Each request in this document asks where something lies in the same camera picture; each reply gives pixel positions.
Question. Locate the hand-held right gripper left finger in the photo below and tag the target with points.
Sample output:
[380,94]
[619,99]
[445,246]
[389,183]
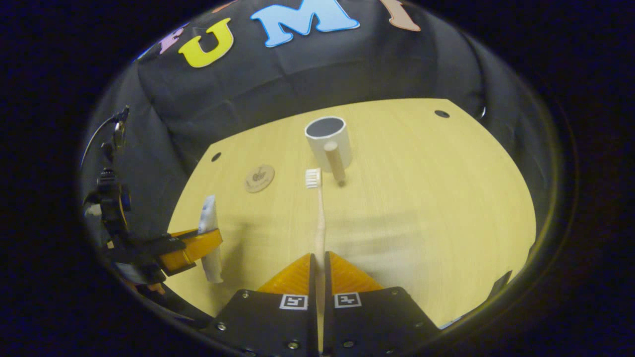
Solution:
[311,297]

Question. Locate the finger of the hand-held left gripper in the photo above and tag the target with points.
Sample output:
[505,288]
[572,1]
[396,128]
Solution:
[171,248]

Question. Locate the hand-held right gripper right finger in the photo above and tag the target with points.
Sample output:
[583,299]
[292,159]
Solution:
[328,297]

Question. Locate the white toothpaste tube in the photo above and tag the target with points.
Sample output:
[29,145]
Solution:
[208,213]

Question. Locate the beige toothbrush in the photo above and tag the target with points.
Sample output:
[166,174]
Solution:
[321,223]

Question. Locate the round wooden coaster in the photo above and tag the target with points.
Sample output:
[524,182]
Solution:
[259,178]

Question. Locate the white cup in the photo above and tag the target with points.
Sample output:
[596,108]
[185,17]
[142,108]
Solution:
[340,146]

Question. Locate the black backdrop cloth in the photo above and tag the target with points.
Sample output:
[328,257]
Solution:
[297,79]

